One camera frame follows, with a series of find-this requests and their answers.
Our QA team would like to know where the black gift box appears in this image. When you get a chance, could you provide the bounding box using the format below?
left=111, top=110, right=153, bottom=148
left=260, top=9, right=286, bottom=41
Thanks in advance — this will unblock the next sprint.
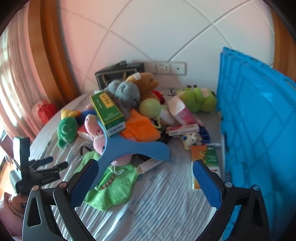
left=95, top=61, right=145, bottom=91

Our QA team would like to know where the blue slingshot shaped toy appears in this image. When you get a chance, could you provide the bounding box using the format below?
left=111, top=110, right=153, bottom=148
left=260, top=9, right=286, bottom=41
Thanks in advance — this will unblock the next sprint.
left=89, top=120, right=170, bottom=193

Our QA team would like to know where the red white flat box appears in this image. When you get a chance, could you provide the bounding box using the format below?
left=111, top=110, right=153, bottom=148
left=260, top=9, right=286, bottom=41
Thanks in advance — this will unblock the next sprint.
left=166, top=123, right=200, bottom=136

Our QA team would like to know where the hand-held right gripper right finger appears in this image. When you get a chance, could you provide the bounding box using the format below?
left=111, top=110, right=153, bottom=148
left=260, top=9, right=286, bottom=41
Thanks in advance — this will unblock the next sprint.
left=192, top=159, right=270, bottom=241

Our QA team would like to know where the pile of plush toys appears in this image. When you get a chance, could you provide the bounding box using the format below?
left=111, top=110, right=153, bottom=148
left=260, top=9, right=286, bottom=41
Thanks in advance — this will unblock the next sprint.
left=29, top=74, right=232, bottom=241

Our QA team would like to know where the red knitted bag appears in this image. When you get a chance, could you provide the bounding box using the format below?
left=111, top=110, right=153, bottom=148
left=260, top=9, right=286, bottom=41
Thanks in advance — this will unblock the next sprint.
left=38, top=100, right=57, bottom=124

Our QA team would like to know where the pink curtain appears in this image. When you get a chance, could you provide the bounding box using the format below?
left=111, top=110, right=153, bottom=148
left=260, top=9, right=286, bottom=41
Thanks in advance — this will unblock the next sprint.
left=0, top=23, right=47, bottom=144

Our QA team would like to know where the brown plush bear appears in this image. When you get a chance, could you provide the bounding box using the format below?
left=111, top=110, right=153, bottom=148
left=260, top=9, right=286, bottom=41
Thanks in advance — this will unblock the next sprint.
left=125, top=72, right=160, bottom=102

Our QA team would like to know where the green parrot plush toy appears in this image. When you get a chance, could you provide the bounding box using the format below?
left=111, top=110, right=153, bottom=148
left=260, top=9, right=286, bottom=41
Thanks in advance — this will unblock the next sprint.
left=57, top=109, right=81, bottom=149

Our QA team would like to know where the green frog plush toy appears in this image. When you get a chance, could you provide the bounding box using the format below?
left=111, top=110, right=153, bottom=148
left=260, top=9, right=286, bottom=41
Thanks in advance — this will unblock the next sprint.
left=176, top=85, right=218, bottom=113

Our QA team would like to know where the pink tissue box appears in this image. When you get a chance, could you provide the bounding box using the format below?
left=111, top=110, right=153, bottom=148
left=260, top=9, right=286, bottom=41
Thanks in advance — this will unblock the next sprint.
left=167, top=95, right=198, bottom=126

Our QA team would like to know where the light green plush toy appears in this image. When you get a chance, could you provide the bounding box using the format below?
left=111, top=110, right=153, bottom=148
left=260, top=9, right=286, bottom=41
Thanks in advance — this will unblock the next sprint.
left=139, top=98, right=168, bottom=129

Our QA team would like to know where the white wall socket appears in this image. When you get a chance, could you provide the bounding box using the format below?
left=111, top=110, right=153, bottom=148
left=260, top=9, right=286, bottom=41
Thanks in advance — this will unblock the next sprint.
left=155, top=61, right=186, bottom=76

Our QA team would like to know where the blue plastic crate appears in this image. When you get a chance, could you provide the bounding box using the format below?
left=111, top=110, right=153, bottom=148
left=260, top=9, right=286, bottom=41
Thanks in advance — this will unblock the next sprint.
left=216, top=46, right=296, bottom=241

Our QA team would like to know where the green crocodile hand puppet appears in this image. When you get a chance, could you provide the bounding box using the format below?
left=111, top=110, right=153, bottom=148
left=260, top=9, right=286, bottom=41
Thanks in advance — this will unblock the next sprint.
left=80, top=151, right=139, bottom=210

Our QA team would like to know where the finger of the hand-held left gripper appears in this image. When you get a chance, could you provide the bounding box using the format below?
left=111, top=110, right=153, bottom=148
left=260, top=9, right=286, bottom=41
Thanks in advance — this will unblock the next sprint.
left=35, top=161, right=69, bottom=179
left=29, top=156, right=54, bottom=168

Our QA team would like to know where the white dog plush toy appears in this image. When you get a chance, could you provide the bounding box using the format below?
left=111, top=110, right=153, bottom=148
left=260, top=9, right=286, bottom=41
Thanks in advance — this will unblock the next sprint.
left=181, top=132, right=203, bottom=151

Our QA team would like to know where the grey plush toy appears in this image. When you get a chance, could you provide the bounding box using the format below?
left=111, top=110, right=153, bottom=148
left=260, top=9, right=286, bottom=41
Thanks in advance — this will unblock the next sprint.
left=105, top=80, right=141, bottom=118

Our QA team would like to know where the dark blue plush toy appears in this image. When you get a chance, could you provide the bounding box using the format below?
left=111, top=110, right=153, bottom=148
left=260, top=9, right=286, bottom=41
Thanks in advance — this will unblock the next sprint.
left=199, top=126, right=211, bottom=143

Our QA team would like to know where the red plush toy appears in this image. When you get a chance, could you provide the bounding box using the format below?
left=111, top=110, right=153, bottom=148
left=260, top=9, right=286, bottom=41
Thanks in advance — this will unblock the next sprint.
left=153, top=90, right=166, bottom=103

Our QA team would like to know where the pink pig plush toy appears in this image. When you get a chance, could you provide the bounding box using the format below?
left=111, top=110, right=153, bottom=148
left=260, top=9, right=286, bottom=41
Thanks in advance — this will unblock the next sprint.
left=84, top=113, right=133, bottom=166

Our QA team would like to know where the orange plush toy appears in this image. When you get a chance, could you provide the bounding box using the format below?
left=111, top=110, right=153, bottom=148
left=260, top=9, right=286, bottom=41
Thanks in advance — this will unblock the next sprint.
left=121, top=109, right=161, bottom=142

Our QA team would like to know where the wooden door frame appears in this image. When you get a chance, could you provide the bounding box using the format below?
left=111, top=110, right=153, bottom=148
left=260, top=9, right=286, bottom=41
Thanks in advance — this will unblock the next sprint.
left=270, top=9, right=296, bottom=81

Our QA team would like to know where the orange green box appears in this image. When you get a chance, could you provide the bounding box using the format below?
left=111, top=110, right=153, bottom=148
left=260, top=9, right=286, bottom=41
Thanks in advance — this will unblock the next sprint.
left=190, top=145, right=220, bottom=190

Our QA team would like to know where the white long box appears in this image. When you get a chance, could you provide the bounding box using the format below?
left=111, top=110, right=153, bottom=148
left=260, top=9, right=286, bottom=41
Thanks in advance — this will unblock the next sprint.
left=135, top=159, right=164, bottom=174

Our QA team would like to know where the person's left hand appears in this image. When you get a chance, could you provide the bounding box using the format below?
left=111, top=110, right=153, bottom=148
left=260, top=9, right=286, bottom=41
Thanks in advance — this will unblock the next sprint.
left=10, top=194, right=26, bottom=217

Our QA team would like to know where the green medicine box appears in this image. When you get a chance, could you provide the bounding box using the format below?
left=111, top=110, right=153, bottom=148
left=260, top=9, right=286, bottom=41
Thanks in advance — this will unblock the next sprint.
left=90, top=91, right=126, bottom=137

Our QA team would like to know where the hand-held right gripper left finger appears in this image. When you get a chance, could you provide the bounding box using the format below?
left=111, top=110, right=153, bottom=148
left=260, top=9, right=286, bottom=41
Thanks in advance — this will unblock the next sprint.
left=22, top=159, right=100, bottom=241

